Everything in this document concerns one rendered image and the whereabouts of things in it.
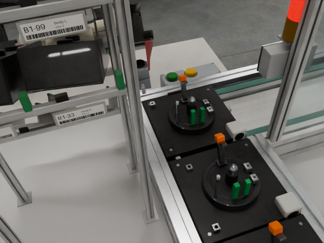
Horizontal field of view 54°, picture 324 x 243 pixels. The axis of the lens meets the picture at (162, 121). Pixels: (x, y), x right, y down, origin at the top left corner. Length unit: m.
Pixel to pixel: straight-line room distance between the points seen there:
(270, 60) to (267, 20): 2.85
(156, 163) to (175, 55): 0.68
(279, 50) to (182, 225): 0.45
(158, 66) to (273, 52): 0.69
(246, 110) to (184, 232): 0.49
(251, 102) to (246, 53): 1.94
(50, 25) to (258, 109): 0.79
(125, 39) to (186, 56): 0.95
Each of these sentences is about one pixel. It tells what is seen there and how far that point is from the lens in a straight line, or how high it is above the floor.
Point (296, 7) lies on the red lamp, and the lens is 0.73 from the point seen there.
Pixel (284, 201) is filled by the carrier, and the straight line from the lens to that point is 0.80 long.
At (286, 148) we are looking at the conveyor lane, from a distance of 1.00.
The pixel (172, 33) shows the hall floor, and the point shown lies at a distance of 3.30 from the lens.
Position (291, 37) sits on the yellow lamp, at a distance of 0.76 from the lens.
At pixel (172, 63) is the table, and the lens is 1.37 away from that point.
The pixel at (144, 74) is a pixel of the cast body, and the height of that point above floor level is 1.13.
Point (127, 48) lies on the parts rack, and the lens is 0.50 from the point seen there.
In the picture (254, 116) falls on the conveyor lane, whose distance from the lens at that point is 1.07.
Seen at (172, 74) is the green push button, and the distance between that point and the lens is 1.12.
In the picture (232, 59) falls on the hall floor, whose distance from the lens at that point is 2.95.
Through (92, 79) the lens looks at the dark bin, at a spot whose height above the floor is 1.31.
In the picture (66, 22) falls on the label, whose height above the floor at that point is 1.44.
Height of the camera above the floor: 1.65
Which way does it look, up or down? 45 degrees down
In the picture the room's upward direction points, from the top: 3 degrees counter-clockwise
